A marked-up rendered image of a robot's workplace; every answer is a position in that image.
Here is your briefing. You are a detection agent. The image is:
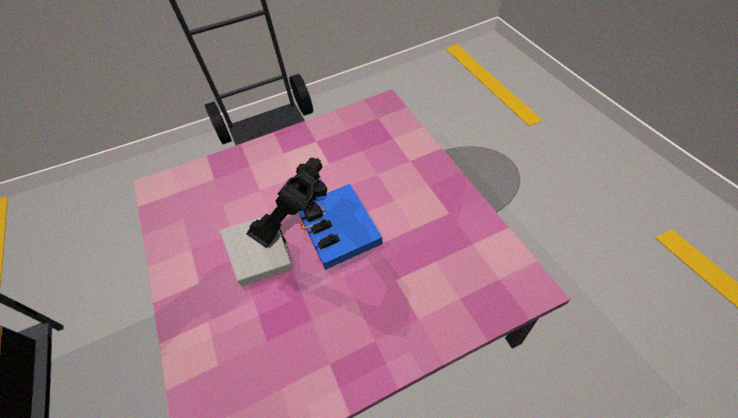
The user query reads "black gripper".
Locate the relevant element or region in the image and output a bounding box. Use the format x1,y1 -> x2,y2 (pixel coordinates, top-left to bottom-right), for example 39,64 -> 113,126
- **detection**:
303,198 -> 324,222

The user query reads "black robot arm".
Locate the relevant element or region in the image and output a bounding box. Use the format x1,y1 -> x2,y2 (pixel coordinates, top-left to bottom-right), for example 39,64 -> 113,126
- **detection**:
247,158 -> 327,248

